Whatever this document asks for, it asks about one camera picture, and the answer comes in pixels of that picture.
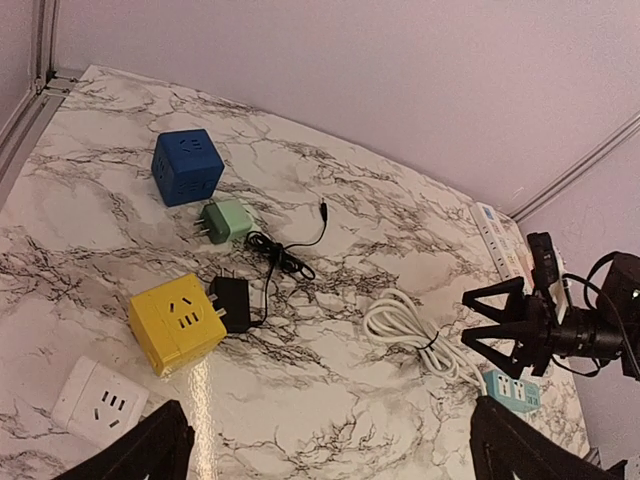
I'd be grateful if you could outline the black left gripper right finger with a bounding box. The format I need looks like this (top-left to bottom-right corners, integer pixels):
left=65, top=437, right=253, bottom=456
left=470, top=396, right=628, bottom=479

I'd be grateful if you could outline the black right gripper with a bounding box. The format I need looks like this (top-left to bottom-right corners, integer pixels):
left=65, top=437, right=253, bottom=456
left=461, top=277, right=569, bottom=379

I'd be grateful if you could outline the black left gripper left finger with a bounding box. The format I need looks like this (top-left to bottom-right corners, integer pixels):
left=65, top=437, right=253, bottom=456
left=57, top=400, right=195, bottom=480

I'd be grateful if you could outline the teal power strip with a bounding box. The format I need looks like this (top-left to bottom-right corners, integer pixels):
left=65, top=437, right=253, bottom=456
left=483, top=369, right=541, bottom=414

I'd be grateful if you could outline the blue cube socket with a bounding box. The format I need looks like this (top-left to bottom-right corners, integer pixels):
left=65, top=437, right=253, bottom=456
left=151, top=129, right=225, bottom=207

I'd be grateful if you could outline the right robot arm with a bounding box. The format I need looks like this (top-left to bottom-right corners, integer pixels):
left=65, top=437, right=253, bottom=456
left=461, top=252, right=639, bottom=380

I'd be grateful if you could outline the green plug adapter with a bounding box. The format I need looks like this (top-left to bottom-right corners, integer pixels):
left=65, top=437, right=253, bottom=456
left=194, top=198, right=254, bottom=245

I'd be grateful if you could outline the white cube socket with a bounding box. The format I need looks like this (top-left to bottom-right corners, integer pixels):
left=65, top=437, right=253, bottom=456
left=51, top=356, right=149, bottom=449

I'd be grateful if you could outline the long white power strip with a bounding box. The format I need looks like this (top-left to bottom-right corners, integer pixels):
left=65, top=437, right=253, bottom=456
left=469, top=202, right=531, bottom=293

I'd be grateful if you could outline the yellow cube socket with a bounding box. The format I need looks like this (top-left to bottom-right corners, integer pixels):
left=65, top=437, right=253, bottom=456
left=129, top=273, right=227, bottom=377

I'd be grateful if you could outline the white power strip cable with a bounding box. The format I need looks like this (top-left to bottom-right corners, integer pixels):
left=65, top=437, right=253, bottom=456
left=363, top=288, right=489, bottom=389

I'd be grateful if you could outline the black power adapter with cable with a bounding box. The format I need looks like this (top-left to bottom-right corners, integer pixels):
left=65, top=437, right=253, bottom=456
left=208, top=199, right=329, bottom=334

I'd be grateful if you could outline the right aluminium frame post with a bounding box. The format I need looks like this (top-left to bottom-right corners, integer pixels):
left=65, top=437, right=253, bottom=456
left=509, top=111, right=640, bottom=222

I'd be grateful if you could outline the aluminium frame post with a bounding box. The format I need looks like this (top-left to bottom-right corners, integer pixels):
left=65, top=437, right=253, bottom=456
left=509, top=111, right=640, bottom=222
left=1, top=1, right=82, bottom=202

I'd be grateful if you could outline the left aluminium frame post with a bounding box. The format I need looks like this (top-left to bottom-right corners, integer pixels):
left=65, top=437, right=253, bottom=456
left=1, top=1, right=82, bottom=202

